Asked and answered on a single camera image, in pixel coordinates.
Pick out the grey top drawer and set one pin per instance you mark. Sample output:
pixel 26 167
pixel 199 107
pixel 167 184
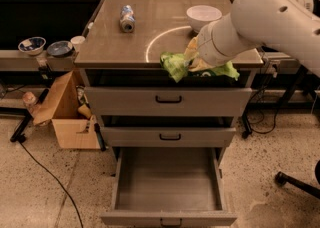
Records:
pixel 188 102

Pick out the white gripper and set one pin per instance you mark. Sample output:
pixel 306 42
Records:
pixel 207 48

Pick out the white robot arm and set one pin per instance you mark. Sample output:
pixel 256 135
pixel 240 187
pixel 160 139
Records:
pixel 283 25

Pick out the white bowl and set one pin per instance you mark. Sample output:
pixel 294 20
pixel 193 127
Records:
pixel 200 15

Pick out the grey bottom drawer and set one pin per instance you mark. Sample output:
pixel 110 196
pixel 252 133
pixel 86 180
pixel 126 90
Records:
pixel 168 188

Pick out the grey drawer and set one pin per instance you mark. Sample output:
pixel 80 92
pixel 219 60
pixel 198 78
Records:
pixel 168 188
pixel 188 102
pixel 167 137

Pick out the green rice chip bag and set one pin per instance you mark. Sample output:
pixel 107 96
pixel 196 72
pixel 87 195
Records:
pixel 178 68

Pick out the small white cup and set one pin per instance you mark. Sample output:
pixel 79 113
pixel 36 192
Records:
pixel 77 41

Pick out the grey drawer cabinet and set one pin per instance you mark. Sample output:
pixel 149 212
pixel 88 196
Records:
pixel 112 58

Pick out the grey middle drawer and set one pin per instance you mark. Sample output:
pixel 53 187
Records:
pixel 167 137

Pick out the plastic bottle on floor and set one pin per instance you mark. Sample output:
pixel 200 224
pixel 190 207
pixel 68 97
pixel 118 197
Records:
pixel 31 102

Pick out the black chair base leg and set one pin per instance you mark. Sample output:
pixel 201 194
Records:
pixel 281 179

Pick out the black table leg left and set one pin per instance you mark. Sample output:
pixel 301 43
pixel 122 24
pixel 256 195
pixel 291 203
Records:
pixel 18 133

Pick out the open cardboard box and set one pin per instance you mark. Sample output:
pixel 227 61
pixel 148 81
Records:
pixel 73 130

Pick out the dark blue bowl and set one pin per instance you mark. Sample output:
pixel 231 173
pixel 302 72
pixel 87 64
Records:
pixel 60 48

